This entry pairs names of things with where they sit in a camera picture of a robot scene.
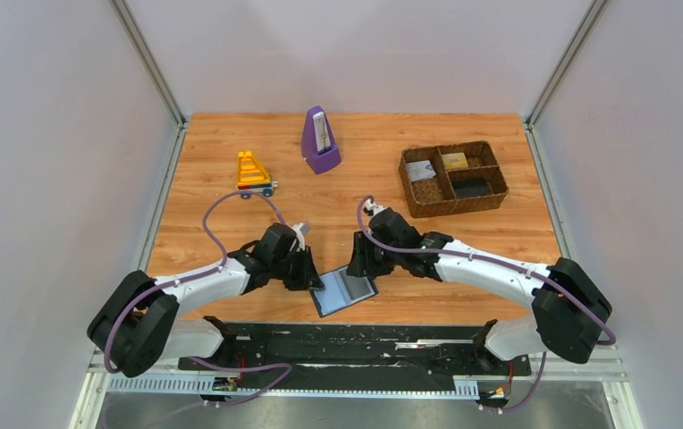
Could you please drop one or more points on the brown wicker divided basket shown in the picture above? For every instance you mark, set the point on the brown wicker divided basket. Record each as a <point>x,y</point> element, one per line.
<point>451,179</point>

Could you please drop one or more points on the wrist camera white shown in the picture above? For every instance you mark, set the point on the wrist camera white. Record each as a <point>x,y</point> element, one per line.
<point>370,208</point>
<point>301,230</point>

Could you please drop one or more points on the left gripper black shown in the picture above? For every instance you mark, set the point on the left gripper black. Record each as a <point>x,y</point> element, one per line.
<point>312,281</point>

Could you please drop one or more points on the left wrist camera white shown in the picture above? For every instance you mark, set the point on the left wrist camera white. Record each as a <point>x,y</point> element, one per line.
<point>301,230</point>

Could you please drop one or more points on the slotted cable duct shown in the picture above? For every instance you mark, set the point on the slotted cable duct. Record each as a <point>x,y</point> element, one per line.
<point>209,384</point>

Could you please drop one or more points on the dark silver card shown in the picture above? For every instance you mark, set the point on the dark silver card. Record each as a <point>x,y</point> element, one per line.
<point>471,188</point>

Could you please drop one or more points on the gold card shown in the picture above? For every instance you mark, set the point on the gold card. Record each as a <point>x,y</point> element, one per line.
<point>455,161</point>

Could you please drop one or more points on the blue leather card holder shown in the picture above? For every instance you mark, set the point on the blue leather card holder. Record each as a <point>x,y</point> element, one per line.
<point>341,291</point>

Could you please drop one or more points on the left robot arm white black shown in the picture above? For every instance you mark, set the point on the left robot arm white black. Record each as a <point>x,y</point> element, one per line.
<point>141,323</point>

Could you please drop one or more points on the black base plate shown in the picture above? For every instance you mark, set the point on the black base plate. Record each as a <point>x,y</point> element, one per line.
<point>365,356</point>

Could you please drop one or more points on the yellow toy on wheels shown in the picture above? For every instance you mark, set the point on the yellow toy on wheels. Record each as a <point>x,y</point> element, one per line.
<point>253,177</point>

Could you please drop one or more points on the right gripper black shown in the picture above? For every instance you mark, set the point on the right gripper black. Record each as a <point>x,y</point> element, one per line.
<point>358,267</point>

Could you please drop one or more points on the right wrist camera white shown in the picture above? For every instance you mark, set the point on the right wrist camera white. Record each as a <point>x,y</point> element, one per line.
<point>370,208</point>

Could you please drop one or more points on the purple metronome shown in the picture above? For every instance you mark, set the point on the purple metronome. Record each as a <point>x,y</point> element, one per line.
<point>318,145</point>

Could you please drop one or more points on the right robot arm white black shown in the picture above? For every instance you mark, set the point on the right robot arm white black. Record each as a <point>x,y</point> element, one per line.
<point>568,313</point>

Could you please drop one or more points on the white silver card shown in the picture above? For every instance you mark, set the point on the white silver card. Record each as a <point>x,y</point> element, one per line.
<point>420,170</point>

